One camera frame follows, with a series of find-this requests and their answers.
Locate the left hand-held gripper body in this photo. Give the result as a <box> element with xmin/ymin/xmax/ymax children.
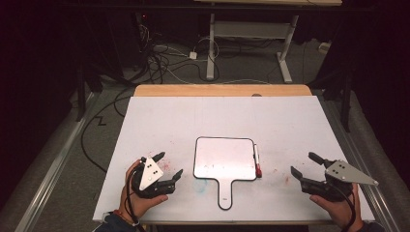
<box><xmin>131</xmin><ymin>156</ymin><xmax>177</xmax><ymax>199</ymax></box>

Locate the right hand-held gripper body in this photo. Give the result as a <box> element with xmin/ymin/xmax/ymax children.
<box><xmin>299</xmin><ymin>159</ymin><xmax>379</xmax><ymax>203</ymax></box>

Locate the white marker with red cap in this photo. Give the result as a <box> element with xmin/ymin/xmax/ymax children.
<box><xmin>252</xmin><ymin>143</ymin><xmax>263</xmax><ymax>179</ymax></box>

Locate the white paddle whiteboard black rim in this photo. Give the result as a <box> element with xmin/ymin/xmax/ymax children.
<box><xmin>192</xmin><ymin>136</ymin><xmax>258</xmax><ymax>212</ymax></box>

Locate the person's left hand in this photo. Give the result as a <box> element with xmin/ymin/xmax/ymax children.
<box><xmin>118</xmin><ymin>159</ymin><xmax>169</xmax><ymax>223</ymax></box>

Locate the person's right hand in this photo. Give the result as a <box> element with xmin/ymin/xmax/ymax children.
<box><xmin>308</xmin><ymin>183</ymin><xmax>364</xmax><ymax>230</ymax></box>

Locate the white board table cover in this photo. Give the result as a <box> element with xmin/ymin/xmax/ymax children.
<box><xmin>92</xmin><ymin>95</ymin><xmax>377</xmax><ymax>224</ymax></box>

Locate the wooden table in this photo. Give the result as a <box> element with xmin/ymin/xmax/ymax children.
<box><xmin>132</xmin><ymin>83</ymin><xmax>337</xmax><ymax>226</ymax></box>

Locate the beige power strip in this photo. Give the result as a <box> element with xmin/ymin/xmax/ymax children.
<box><xmin>318</xmin><ymin>41</ymin><xmax>333</xmax><ymax>55</ymax></box>

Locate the aluminium floor rail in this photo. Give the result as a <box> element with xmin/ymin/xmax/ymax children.
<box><xmin>323</xmin><ymin>96</ymin><xmax>402</xmax><ymax>232</ymax></box>
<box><xmin>13</xmin><ymin>92</ymin><xmax>100</xmax><ymax>232</ymax></box>

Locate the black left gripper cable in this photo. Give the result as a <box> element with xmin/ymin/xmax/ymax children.
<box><xmin>125</xmin><ymin>158</ymin><xmax>148</xmax><ymax>232</ymax></box>

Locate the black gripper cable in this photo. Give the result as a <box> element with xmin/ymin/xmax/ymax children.
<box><xmin>125</xmin><ymin>158</ymin><xmax>148</xmax><ymax>232</ymax></box>
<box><xmin>334</xmin><ymin>185</ymin><xmax>358</xmax><ymax>232</ymax></box>

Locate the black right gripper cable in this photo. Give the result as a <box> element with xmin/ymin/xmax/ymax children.
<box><xmin>334</xmin><ymin>185</ymin><xmax>358</xmax><ymax>232</ymax></box>

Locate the red bracelet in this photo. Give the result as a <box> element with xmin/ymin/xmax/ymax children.
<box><xmin>112</xmin><ymin>209</ymin><xmax>133</xmax><ymax>225</ymax></box>

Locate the long black floor cable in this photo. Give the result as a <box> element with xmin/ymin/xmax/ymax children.
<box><xmin>80</xmin><ymin>86</ymin><xmax>138</xmax><ymax>174</ymax></box>

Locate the thin white floor cable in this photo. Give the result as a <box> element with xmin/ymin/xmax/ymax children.
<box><xmin>162</xmin><ymin>66</ymin><xmax>270</xmax><ymax>86</ymax></box>

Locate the bundle of floor cables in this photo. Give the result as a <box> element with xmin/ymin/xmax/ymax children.
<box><xmin>124</xmin><ymin>18</ymin><xmax>223</xmax><ymax>86</ymax></box>

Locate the white metal desk frame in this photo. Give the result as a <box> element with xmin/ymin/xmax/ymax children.
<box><xmin>205</xmin><ymin>12</ymin><xmax>300</xmax><ymax>84</ymax></box>

